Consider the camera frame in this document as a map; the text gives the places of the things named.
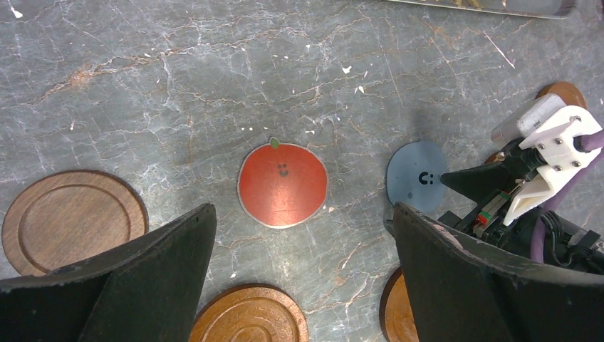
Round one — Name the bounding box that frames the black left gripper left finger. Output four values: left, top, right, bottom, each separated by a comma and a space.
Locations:
1, 204, 217, 341

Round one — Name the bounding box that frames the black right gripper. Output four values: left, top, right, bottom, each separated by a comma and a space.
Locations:
440, 150, 603, 274

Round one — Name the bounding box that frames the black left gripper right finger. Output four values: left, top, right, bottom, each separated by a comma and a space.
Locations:
392, 203, 603, 341

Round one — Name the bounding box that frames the blue round coaster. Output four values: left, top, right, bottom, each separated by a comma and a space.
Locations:
385, 140, 447, 212

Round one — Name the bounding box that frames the glossy wooden ridged coaster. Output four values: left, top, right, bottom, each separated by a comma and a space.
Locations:
189, 284, 309, 341

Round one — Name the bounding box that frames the red round coaster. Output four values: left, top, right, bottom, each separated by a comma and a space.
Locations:
236, 137, 329, 229

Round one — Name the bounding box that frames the green floral serving tray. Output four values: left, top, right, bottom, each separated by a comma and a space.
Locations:
394, 0, 578, 19

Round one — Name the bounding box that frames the dark brown flat coaster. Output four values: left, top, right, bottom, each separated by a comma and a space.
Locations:
1, 170, 149, 276

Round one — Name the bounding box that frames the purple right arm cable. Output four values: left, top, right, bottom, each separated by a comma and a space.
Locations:
529, 130, 604, 265

